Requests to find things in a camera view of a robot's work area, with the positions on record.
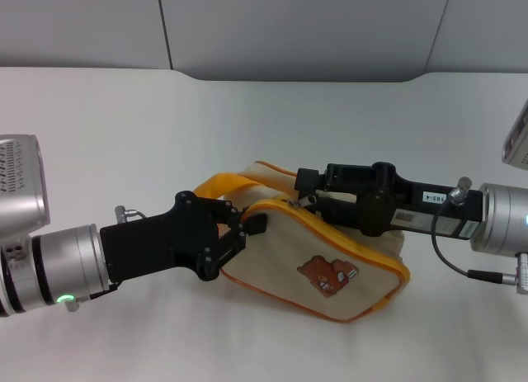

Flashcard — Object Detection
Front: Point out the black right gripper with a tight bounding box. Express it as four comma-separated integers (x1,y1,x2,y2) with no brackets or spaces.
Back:
295,162,483,239

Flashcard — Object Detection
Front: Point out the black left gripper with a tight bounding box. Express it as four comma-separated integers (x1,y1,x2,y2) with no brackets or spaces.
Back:
100,191,268,285

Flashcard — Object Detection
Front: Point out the silver zipper pull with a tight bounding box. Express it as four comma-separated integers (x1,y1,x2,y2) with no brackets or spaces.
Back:
288,195,318,210

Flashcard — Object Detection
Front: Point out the beige food bag orange trim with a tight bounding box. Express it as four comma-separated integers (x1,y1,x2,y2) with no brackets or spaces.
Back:
193,160,412,324

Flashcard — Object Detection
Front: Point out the left gripper cable with connector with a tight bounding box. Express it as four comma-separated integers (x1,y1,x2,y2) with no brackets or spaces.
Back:
114,205,150,225

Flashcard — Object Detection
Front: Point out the gripper cable with connector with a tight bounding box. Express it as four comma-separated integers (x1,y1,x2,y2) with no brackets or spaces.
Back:
114,205,150,225
431,176,528,295

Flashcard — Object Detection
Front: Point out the right gripper cable with connector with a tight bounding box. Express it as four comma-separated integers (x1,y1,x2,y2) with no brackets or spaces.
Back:
431,176,528,295

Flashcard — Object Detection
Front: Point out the white enclosure board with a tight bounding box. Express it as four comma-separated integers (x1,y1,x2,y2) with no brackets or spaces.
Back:
0,0,173,71
158,0,454,83

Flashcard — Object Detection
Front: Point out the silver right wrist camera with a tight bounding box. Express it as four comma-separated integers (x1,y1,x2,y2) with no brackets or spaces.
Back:
502,99,528,172

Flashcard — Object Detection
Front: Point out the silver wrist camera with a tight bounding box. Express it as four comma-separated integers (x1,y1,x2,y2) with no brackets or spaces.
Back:
502,99,528,172
0,134,51,238

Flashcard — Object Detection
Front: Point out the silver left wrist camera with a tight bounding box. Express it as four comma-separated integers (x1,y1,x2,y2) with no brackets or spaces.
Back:
0,134,51,238

